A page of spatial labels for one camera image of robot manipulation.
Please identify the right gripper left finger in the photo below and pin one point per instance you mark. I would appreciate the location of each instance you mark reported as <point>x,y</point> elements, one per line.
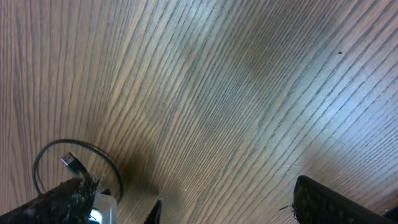
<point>70,202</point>

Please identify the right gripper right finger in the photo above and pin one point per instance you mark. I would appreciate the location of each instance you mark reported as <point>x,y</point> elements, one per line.
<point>315,203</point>

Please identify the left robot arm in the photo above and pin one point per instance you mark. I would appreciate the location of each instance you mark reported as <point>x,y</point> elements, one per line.
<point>104,210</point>

